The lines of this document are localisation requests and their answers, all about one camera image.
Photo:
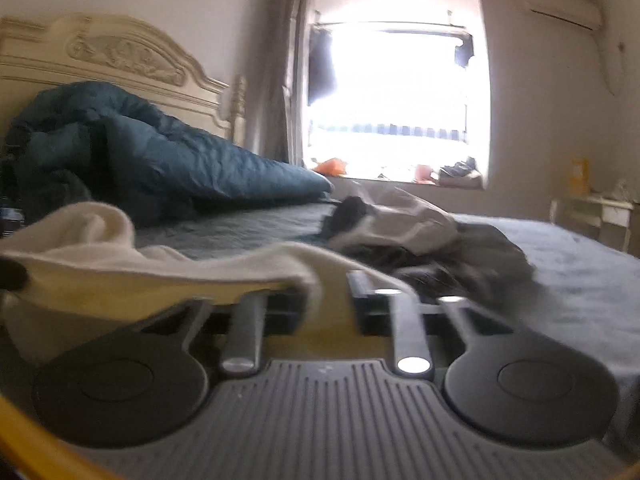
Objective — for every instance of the dark grey garment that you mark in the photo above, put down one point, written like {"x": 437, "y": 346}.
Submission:
{"x": 347, "y": 215}

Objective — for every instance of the dark items on windowsill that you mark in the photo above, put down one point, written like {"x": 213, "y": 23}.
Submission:
{"x": 460, "y": 172}

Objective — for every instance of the white garment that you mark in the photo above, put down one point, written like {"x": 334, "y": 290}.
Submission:
{"x": 410, "y": 215}

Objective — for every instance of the cream carved headboard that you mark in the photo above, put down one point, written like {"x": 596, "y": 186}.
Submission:
{"x": 125, "y": 52}

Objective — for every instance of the orange object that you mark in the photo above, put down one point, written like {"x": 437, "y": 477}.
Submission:
{"x": 331, "y": 166}

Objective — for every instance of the pink cup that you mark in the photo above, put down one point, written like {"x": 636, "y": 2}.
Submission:
{"x": 423, "y": 173}

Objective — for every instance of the dark bottle with pink label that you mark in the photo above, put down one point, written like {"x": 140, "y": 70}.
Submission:
{"x": 10, "y": 217}

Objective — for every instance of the dark plaid garment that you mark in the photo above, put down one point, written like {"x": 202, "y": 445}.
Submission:
{"x": 480, "y": 255}

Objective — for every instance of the large dark hanging cloth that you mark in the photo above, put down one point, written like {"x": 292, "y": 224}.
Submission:
{"x": 320, "y": 67}

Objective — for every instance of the grey curtain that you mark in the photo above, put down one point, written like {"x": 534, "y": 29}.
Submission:
{"x": 290, "y": 60}

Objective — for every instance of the cream fleece garment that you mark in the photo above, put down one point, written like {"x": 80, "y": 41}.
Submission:
{"x": 75, "y": 240}

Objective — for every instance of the blue pillows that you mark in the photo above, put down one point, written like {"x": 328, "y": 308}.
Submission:
{"x": 150, "y": 160}

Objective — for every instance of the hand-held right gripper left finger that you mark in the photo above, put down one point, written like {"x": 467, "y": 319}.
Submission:
{"x": 245, "y": 330}

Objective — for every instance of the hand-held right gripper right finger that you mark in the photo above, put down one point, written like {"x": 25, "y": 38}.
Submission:
{"x": 359, "y": 285}

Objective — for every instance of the yellow box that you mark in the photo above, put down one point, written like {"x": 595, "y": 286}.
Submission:
{"x": 580, "y": 177}

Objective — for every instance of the window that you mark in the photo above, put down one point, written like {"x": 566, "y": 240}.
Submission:
{"x": 400, "y": 90}

